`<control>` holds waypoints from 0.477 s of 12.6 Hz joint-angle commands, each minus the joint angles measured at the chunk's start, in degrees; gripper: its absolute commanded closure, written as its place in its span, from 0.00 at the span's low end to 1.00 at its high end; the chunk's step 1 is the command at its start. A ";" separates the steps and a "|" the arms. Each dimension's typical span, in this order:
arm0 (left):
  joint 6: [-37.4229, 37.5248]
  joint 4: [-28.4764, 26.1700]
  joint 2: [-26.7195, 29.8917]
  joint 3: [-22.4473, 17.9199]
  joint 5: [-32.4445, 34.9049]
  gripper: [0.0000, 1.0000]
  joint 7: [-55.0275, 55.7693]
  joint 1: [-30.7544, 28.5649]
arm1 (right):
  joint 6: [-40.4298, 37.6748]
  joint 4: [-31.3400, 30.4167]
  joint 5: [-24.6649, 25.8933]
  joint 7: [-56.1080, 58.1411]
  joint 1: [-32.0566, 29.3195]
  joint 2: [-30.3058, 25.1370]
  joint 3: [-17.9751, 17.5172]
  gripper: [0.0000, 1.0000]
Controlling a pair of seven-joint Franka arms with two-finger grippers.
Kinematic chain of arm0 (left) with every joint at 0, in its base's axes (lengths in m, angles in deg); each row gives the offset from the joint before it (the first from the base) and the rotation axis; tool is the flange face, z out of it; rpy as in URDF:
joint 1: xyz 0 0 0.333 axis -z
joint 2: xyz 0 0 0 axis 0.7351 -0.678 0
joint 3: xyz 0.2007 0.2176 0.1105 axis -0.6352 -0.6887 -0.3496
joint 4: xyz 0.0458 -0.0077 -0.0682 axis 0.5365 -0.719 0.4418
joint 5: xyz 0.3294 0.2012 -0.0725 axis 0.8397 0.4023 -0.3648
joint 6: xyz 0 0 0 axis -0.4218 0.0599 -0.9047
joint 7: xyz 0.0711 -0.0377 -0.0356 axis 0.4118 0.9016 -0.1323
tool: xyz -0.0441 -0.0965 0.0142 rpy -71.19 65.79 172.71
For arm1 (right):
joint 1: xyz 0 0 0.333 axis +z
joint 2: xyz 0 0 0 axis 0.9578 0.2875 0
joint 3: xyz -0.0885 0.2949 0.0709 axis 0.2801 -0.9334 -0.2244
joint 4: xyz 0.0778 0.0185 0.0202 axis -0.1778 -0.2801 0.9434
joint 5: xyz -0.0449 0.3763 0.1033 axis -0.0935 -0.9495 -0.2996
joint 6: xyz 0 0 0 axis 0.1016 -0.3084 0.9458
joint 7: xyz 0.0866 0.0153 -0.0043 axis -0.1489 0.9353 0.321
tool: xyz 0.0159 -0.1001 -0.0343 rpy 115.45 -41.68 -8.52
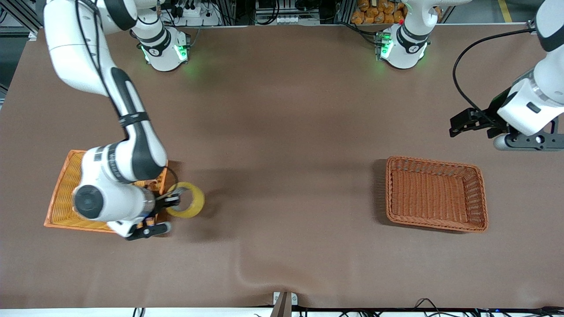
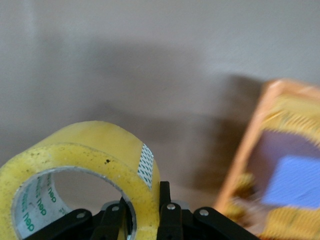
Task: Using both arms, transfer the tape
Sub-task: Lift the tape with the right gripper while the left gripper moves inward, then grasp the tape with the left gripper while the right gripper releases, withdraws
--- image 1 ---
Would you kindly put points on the yellow woven basket orange rim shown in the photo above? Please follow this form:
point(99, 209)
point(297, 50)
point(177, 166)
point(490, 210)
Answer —
point(61, 198)

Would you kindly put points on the clear yellowish tape roll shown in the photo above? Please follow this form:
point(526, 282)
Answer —
point(198, 200)

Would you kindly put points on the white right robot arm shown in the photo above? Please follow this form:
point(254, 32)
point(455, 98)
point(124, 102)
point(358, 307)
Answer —
point(70, 53)

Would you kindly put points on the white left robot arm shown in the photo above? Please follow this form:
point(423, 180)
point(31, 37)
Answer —
point(542, 92)

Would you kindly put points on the pile of orange toy breads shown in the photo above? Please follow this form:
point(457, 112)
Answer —
point(374, 13)

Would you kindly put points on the small white power strip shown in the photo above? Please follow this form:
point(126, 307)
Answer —
point(291, 20)

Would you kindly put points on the brown woven basket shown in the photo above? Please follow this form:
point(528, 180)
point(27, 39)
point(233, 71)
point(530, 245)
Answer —
point(436, 193)

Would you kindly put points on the metal table edge bracket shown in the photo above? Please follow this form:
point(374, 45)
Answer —
point(284, 304)

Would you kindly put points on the white power strip with plugs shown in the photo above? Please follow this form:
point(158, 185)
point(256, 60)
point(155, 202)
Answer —
point(198, 17)

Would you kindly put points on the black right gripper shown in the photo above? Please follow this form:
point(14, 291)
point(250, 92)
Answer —
point(162, 203)

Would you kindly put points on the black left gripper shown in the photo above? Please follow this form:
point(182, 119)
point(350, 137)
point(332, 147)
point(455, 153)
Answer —
point(494, 112)

